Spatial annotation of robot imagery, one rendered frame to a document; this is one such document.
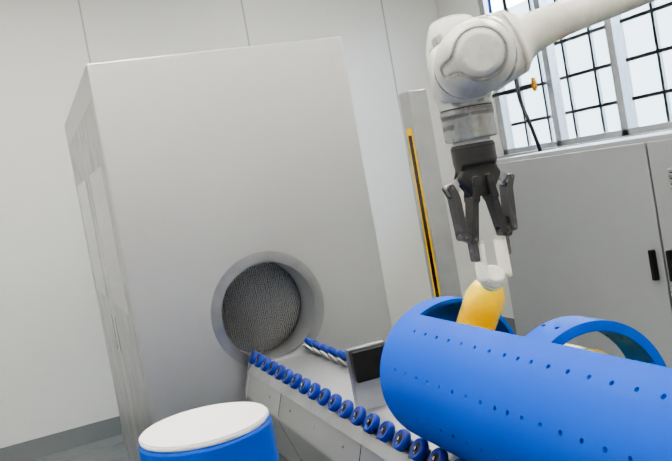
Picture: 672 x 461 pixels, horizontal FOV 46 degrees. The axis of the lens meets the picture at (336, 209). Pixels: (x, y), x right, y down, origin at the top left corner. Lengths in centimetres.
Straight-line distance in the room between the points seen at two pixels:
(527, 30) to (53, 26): 484
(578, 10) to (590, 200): 232
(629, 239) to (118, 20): 383
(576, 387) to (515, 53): 47
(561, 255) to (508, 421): 262
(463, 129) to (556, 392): 46
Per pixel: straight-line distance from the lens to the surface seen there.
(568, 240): 371
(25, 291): 566
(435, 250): 221
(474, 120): 134
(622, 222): 344
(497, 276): 139
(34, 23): 583
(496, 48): 115
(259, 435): 170
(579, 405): 107
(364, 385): 200
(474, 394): 127
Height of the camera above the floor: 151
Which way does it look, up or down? 2 degrees down
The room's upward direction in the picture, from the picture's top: 10 degrees counter-clockwise
